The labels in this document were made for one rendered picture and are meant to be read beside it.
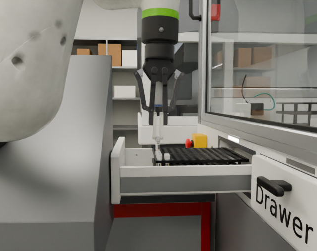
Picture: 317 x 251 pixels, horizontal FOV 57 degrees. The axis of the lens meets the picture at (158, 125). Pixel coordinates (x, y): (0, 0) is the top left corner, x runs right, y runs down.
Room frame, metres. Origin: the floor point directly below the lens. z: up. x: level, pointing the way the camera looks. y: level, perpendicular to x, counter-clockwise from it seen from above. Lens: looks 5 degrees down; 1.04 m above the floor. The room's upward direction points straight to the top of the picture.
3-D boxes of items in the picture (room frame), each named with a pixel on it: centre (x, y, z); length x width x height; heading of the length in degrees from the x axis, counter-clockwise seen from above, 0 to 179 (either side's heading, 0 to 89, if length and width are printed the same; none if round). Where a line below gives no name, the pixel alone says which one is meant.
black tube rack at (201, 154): (0.76, -0.10, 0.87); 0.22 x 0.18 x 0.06; 94
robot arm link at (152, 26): (0.75, 0.00, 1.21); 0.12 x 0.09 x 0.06; 4
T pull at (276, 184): (0.45, -0.19, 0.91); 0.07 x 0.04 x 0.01; 4
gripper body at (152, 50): (0.74, 0.00, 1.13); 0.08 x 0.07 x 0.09; 94
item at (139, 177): (0.76, -0.11, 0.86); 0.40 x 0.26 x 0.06; 94
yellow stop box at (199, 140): (1.09, -0.15, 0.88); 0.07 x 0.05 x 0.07; 4
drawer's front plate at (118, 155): (0.74, 0.10, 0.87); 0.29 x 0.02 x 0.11; 4
